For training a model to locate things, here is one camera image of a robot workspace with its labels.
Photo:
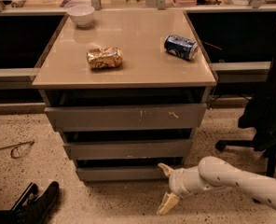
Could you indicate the grey bottom drawer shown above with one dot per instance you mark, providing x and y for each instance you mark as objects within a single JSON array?
[{"x": 108, "y": 174}]

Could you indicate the black shoe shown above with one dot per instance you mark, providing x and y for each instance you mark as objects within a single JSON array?
[{"x": 35, "y": 212}]

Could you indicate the blue soda can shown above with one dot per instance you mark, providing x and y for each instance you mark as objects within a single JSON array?
[{"x": 181, "y": 47}]

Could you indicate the grey top drawer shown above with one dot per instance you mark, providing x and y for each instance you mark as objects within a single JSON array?
[{"x": 125, "y": 117}]

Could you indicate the grey middle drawer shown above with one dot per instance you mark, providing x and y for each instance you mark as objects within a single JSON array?
[{"x": 127, "y": 149}]

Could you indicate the white bowl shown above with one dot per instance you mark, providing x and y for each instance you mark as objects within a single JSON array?
[{"x": 81, "y": 15}]

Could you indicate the grey drawer cabinet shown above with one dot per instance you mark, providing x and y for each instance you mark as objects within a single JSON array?
[{"x": 149, "y": 75}]

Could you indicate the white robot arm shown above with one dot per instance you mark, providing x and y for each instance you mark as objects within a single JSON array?
[{"x": 213, "y": 174}]

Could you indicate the grey drawer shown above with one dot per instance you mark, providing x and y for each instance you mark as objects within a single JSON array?
[
  {"x": 108, "y": 174},
  {"x": 125, "y": 117},
  {"x": 127, "y": 149}
]

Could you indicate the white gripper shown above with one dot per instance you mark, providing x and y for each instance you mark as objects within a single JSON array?
[{"x": 177, "y": 183}]

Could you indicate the black office chair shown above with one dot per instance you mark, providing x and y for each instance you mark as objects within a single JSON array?
[{"x": 260, "y": 114}]

